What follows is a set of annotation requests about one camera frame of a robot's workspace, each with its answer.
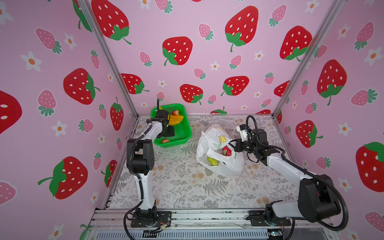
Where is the white lemon print plastic bag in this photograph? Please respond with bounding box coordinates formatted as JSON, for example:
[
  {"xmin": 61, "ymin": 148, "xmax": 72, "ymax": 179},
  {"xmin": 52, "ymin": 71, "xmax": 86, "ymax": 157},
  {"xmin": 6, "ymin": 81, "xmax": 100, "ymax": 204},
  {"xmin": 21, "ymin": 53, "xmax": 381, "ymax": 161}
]
[{"xmin": 196, "ymin": 124, "xmax": 244, "ymax": 177}]

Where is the green fake pear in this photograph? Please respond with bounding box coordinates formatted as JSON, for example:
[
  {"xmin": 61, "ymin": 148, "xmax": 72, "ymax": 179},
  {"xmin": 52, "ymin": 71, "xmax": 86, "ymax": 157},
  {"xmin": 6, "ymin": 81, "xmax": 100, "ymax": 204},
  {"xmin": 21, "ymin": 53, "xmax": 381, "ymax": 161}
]
[{"xmin": 208, "ymin": 157, "xmax": 219, "ymax": 166}]

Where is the red fake dragon fruit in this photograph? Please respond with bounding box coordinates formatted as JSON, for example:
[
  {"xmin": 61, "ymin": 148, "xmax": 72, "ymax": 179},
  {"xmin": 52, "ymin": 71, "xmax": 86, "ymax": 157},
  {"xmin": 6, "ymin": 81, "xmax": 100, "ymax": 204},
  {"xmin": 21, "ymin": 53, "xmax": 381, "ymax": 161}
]
[{"xmin": 223, "ymin": 146, "xmax": 232, "ymax": 157}]

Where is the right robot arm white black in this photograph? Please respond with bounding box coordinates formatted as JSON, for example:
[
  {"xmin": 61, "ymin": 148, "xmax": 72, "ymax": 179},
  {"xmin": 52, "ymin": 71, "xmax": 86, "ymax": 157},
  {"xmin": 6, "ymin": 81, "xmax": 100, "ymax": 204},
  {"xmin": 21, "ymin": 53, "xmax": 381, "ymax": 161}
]
[{"xmin": 234, "ymin": 125, "xmax": 346, "ymax": 224}]

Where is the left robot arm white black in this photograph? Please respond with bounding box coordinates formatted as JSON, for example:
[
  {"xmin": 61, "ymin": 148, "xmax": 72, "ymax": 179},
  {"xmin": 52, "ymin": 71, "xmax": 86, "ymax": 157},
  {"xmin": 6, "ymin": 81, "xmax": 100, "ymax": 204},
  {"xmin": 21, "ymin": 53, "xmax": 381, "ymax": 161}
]
[{"xmin": 127, "ymin": 110, "xmax": 174, "ymax": 222}]

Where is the yellow fake banana bunch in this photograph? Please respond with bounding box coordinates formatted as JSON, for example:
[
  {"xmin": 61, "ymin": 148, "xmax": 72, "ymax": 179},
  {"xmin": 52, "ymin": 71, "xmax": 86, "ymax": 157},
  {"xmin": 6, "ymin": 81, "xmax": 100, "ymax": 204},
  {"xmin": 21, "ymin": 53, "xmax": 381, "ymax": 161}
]
[{"xmin": 158, "ymin": 107, "xmax": 184, "ymax": 126}]

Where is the green plastic basket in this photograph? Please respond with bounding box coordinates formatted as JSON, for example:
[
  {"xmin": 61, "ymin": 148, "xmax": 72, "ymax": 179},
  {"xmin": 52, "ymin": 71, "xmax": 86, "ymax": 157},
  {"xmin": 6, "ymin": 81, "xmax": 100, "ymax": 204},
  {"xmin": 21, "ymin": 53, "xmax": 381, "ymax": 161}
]
[{"xmin": 154, "ymin": 104, "xmax": 192, "ymax": 148}]

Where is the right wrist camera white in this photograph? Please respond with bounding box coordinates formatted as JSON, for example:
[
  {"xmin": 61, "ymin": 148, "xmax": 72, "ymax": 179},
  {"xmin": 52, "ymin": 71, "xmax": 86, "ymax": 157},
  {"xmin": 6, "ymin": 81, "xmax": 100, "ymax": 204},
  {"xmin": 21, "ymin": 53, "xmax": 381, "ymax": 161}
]
[{"xmin": 236, "ymin": 124, "xmax": 249, "ymax": 142}]

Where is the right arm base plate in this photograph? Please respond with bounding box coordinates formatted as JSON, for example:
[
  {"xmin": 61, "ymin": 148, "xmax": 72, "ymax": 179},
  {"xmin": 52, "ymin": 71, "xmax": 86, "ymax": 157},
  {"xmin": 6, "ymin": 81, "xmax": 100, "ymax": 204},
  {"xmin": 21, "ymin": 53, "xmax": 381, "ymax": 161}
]
[{"xmin": 246, "ymin": 207, "xmax": 292, "ymax": 227}]

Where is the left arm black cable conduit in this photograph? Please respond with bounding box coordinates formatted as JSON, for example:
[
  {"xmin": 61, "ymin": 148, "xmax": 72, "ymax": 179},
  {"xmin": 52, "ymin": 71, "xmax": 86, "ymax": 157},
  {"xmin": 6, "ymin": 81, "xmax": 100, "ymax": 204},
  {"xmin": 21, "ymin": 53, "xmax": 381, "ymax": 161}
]
[{"xmin": 123, "ymin": 98, "xmax": 161, "ymax": 240}]

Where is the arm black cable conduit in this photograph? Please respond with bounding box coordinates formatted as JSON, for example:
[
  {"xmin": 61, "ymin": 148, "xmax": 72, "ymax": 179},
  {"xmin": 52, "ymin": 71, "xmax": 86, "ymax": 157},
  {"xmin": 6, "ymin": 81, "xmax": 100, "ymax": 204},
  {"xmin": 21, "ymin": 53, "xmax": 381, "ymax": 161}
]
[
  {"xmin": 245, "ymin": 115, "xmax": 349, "ymax": 232},
  {"xmin": 123, "ymin": 98, "xmax": 161, "ymax": 240}
]

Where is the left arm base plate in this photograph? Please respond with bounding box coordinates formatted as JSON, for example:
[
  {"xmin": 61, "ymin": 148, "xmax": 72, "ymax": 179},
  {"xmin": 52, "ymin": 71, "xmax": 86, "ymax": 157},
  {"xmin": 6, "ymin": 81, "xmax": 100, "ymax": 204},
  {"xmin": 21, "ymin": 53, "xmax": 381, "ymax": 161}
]
[{"xmin": 130, "ymin": 210, "xmax": 172, "ymax": 228}]

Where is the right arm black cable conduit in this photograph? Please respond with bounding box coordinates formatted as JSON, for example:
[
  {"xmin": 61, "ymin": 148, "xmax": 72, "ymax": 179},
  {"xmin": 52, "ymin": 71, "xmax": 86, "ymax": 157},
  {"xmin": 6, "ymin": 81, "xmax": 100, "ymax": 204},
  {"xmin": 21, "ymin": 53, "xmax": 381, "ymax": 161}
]
[{"xmin": 245, "ymin": 115, "xmax": 349, "ymax": 232}]

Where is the aluminium front rail frame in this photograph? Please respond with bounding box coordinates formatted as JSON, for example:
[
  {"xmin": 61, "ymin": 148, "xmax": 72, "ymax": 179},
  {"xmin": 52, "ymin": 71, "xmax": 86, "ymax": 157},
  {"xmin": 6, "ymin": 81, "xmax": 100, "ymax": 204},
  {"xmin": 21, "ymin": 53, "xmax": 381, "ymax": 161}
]
[{"xmin": 84, "ymin": 209, "xmax": 340, "ymax": 240}]

